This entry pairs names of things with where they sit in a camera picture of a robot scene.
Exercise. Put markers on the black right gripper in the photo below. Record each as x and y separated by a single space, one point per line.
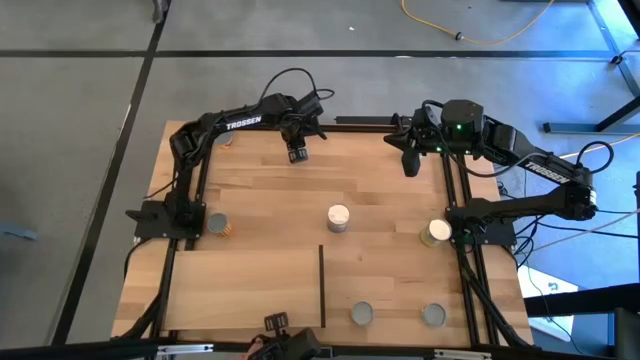
431 136

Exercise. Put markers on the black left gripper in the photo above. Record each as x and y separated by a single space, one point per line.
292 127

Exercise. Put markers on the small can yellow pink label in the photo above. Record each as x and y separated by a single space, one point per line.
225 139

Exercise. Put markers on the tall can yellow green label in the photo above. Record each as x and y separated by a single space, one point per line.
440 230

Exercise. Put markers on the tall can blue purple label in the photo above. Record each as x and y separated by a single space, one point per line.
338 215

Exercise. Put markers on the small can orange striped label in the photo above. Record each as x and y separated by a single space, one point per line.
217 222

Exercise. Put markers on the grey can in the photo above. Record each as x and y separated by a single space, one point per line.
362 313
433 315

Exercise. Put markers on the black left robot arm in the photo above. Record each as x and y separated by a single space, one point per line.
242 121

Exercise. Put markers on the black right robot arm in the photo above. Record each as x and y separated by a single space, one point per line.
550 172

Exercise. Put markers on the black flat bar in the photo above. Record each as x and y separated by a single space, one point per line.
365 120

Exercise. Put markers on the black floor tape strip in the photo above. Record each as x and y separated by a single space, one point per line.
300 53
82 270

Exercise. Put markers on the white sheet blue mark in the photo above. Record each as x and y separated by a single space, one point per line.
537 280

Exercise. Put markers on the grey furniture leg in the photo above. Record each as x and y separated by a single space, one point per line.
159 10

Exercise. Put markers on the black handheld device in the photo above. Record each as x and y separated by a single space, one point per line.
292 345

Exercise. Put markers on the black floor stand base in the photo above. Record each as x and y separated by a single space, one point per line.
625 128

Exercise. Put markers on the dark box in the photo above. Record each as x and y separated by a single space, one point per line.
627 335

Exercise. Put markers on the grey flat floor piece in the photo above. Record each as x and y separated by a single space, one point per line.
17 232

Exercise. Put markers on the black rig beam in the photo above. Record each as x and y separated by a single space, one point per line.
75 350

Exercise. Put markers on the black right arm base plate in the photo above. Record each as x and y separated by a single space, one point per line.
500 235

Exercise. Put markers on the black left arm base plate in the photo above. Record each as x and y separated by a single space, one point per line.
150 222

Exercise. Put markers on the silver bracket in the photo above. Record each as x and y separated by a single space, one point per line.
185 349
462 355

